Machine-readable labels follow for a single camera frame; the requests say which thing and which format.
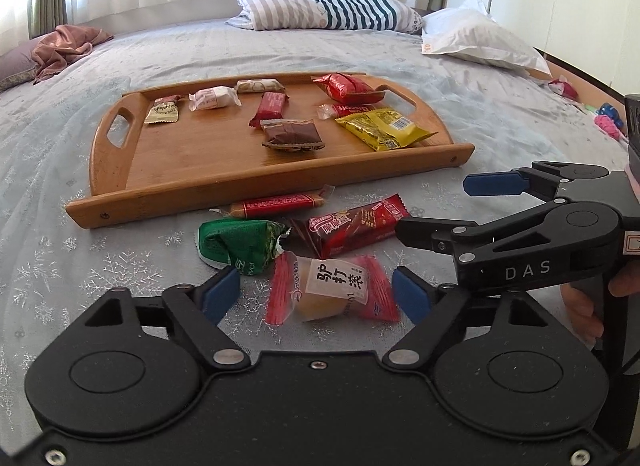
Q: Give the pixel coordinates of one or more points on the white and pink packet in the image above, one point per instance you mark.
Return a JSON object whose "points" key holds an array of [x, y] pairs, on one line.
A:
{"points": [[215, 98]]}

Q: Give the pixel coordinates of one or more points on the person's right hand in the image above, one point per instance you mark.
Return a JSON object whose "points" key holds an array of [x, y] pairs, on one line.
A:
{"points": [[582, 311]]}

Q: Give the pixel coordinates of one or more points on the olive small packet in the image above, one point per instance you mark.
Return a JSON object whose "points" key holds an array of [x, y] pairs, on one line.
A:
{"points": [[162, 111]]}

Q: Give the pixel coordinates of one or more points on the pink crumpled cloth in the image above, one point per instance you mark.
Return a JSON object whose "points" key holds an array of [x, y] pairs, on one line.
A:
{"points": [[65, 45]]}

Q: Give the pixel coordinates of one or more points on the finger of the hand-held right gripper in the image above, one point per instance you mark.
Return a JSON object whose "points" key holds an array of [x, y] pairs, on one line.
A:
{"points": [[425, 233], [492, 184]]}

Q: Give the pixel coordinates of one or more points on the purple pillow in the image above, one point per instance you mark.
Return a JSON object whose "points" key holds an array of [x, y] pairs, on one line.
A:
{"points": [[15, 65]]}

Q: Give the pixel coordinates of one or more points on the green snack packet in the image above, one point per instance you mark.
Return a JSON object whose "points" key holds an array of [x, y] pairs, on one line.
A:
{"points": [[235, 243]]}

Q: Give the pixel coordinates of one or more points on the small dark red bar packet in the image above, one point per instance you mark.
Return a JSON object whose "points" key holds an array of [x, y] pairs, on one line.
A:
{"points": [[270, 108]]}

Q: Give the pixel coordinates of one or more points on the brown cake packet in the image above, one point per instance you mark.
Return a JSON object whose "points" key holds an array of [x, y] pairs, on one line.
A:
{"points": [[292, 134]]}

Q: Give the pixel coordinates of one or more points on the red packet with dark pastry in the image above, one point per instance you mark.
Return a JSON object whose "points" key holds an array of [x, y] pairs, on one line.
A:
{"points": [[340, 85]]}

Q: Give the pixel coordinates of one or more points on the pink-red packet with beige cake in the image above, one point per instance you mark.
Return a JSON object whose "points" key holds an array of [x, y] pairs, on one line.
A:
{"points": [[340, 281]]}

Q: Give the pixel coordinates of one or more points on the clear-ended red candy packet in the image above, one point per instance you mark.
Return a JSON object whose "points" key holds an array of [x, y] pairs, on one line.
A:
{"points": [[350, 110]]}

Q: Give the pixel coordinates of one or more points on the light blue bedspread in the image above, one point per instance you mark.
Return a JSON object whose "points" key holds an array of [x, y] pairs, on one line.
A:
{"points": [[50, 155]]}

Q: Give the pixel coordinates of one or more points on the red and white small packet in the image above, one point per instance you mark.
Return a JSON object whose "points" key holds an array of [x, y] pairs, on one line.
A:
{"points": [[562, 88]]}

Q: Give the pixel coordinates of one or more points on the long red sausage stick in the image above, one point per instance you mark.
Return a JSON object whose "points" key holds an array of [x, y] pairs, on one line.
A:
{"points": [[280, 203]]}

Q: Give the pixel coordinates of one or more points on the white pillow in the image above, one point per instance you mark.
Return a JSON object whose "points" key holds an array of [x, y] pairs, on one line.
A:
{"points": [[475, 40]]}

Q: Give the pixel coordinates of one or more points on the beige nougat packet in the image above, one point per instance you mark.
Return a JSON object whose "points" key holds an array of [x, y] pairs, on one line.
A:
{"points": [[257, 86]]}

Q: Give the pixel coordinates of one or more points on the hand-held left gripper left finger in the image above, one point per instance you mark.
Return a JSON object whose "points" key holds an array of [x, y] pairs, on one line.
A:
{"points": [[222, 292]]}

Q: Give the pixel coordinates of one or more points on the wooden tray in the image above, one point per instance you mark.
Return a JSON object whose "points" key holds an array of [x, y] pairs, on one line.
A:
{"points": [[200, 160]]}

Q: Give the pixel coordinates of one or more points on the blue toy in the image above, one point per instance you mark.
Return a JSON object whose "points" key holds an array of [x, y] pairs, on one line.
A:
{"points": [[609, 109]]}

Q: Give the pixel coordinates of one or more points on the striped pillow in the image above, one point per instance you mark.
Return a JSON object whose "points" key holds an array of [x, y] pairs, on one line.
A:
{"points": [[280, 8]]}

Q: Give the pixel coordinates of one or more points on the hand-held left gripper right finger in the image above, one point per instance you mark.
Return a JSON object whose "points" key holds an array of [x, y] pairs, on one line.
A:
{"points": [[410, 296]]}

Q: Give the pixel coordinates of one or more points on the yellow snack packet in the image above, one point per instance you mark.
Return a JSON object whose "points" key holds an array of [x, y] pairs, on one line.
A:
{"points": [[385, 128]]}

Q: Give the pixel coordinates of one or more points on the pink toy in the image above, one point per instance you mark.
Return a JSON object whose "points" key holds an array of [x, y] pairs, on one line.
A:
{"points": [[605, 125]]}

